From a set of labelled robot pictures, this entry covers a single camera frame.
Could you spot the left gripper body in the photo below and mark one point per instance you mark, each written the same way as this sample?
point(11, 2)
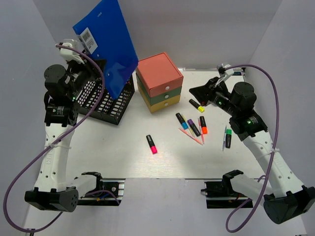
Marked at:
point(80, 74)

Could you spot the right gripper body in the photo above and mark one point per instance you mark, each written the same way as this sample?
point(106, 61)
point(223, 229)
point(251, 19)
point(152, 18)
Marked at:
point(217, 95)

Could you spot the purple highlighter marker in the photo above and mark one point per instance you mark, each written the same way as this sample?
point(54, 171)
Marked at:
point(194, 127)

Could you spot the orange highlighter marker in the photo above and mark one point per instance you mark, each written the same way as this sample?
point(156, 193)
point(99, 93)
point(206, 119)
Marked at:
point(203, 125)

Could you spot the salmon top drawer box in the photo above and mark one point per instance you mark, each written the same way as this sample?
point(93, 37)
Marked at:
point(159, 74)

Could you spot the blue plastic folder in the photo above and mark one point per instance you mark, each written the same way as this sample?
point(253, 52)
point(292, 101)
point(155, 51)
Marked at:
point(104, 35)

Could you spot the pink highlighter marker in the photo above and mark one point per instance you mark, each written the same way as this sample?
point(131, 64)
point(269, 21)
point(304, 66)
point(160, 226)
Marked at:
point(151, 144)

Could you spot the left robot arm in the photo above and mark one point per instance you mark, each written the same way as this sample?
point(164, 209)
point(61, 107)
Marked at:
point(51, 191)

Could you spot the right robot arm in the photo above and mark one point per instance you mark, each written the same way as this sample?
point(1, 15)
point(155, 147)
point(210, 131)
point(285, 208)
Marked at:
point(287, 196)

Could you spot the yellow highlighter marker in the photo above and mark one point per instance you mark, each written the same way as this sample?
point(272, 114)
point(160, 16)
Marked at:
point(196, 105)

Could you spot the black mesh file holder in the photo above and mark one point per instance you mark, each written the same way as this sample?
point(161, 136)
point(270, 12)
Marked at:
point(108, 109)

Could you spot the yellow thin pen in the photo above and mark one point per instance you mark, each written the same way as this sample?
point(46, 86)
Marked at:
point(189, 129)

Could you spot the yellow bottom drawer box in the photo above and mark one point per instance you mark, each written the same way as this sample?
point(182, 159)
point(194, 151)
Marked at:
point(160, 105)

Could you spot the blue highlighter marker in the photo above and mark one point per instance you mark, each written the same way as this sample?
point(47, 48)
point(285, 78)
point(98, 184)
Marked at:
point(182, 121)

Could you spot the green highlighter marker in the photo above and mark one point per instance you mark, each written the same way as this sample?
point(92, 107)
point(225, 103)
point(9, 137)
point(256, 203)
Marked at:
point(228, 137)

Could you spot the orange thin pen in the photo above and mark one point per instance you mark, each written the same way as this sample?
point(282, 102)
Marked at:
point(189, 135)

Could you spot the blue thin pen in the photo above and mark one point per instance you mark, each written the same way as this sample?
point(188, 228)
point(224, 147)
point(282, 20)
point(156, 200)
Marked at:
point(224, 138)

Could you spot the pink thin pen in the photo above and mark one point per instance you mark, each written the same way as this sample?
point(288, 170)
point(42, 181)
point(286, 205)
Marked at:
point(200, 129)

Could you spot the green middle drawer box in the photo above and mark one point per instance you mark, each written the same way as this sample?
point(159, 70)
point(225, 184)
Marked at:
point(159, 98)

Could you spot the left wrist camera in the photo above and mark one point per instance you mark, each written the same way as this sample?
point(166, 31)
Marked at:
point(69, 55)

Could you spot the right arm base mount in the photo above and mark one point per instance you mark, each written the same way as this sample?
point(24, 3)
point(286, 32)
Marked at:
point(218, 197)

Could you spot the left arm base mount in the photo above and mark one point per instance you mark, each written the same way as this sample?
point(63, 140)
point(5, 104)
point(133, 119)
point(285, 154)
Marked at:
point(110, 193)

